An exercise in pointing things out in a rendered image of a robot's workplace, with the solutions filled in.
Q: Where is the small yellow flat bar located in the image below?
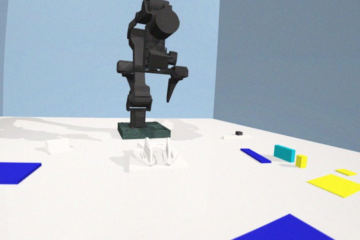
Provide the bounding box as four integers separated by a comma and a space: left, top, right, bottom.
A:
335, 169, 357, 176

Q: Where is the small yellow block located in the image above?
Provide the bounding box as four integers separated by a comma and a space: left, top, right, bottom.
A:
296, 154, 307, 168

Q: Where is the blue flat bar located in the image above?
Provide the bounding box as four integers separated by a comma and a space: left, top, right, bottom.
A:
240, 148, 272, 163

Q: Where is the blue flat plate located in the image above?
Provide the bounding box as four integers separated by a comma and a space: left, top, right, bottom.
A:
232, 214, 334, 240
0, 162, 42, 185

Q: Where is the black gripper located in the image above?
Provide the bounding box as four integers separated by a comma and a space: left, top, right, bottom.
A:
117, 41, 188, 102

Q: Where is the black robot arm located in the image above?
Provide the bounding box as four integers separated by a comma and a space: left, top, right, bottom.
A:
126, 0, 180, 128

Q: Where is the yellow flat plate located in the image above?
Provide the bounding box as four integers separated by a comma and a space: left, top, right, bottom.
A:
307, 174, 360, 198

